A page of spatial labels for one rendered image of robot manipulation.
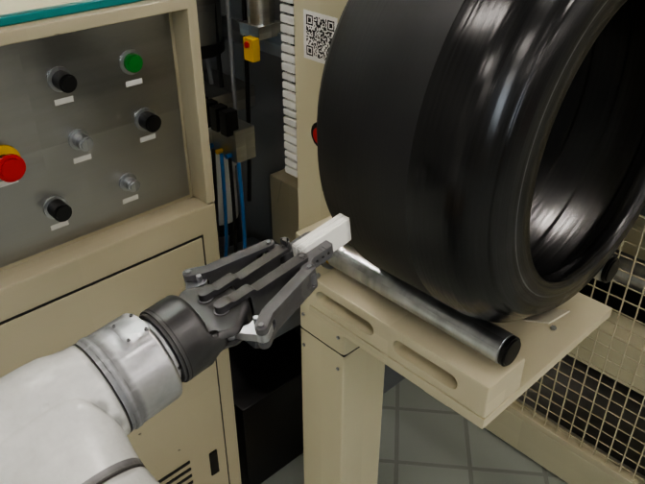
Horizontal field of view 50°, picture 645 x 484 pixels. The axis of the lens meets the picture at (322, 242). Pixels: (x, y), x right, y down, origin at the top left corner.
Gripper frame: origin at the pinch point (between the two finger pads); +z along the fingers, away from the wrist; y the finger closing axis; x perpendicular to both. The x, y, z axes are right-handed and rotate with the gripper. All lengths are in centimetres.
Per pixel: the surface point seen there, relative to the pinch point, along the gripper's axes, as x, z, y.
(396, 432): 122, 52, 41
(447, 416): 124, 68, 35
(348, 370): 60, 24, 26
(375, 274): 24.9, 20.2, 12.9
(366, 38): -14.5, 16.5, 8.2
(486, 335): 24.8, 20.3, -7.2
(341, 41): -13.4, 16.2, 11.9
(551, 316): 26.5, 30.6, -10.9
